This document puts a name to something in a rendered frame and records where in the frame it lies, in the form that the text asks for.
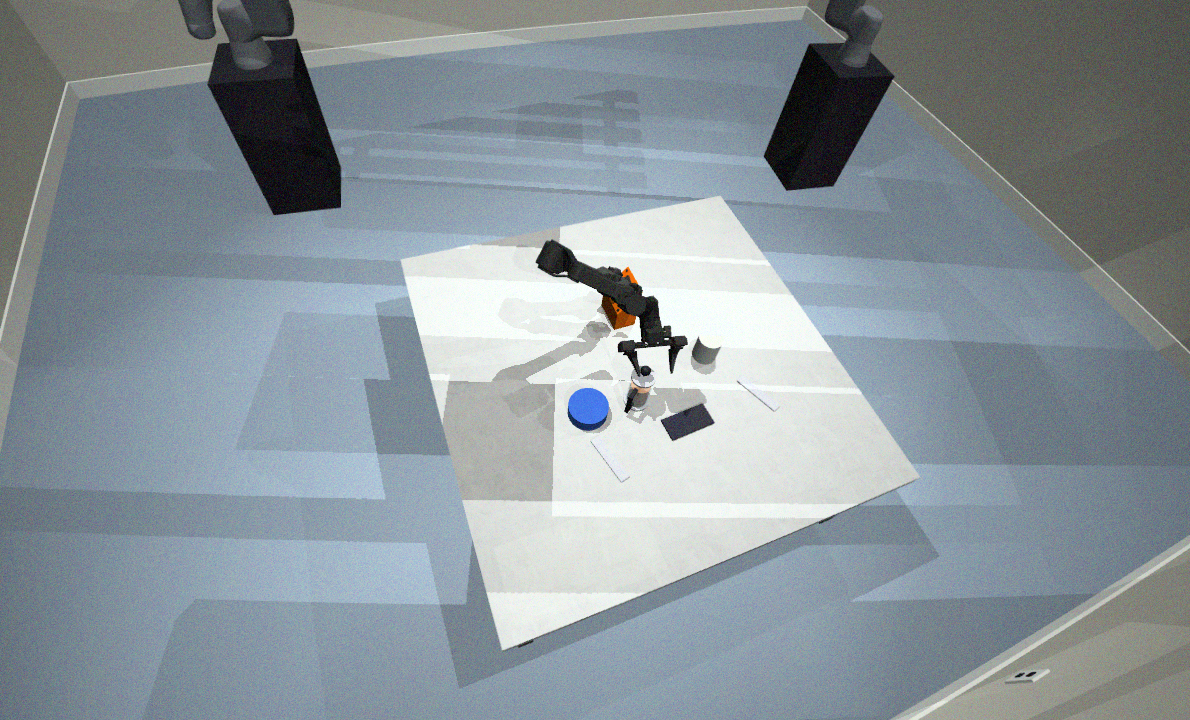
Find glass french press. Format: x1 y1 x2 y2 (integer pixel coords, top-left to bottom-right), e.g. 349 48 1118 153
624 365 656 414

